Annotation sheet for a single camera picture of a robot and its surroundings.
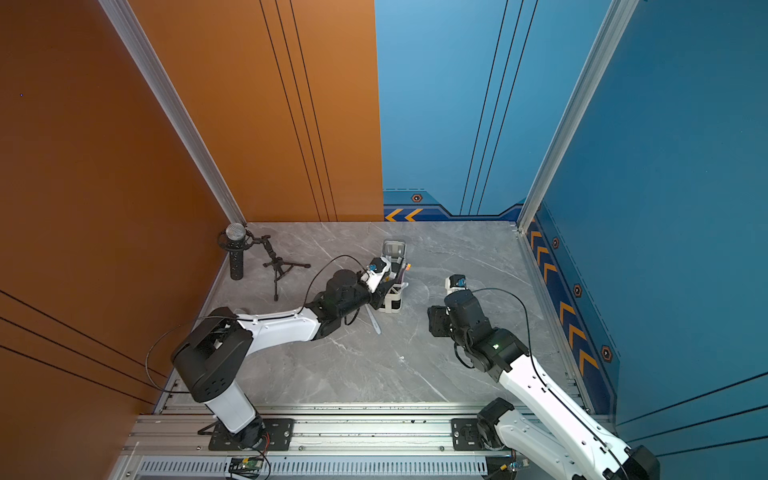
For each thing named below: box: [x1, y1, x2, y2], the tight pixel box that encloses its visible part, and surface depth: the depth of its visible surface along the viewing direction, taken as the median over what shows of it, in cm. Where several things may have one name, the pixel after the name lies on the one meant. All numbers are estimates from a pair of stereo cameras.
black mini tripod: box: [262, 239, 311, 302], surface depth 101 cm
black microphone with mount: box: [218, 222, 254, 281], surface depth 89 cm
